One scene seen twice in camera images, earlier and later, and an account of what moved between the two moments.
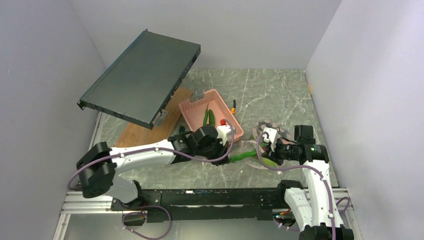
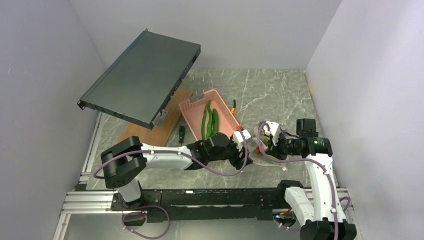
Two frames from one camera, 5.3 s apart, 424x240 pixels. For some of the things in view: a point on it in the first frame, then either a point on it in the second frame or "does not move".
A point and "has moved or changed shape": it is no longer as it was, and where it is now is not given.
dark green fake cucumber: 238,157 has moved or changed shape
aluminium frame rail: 75,202 does not move
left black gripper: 222,150 -> 237,162
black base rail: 256,204 does not move
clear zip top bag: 252,149 has moved or changed shape
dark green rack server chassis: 139,85 does not move
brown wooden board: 136,133 does not move
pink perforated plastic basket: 193,112 does not move
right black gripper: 268,153 does not move
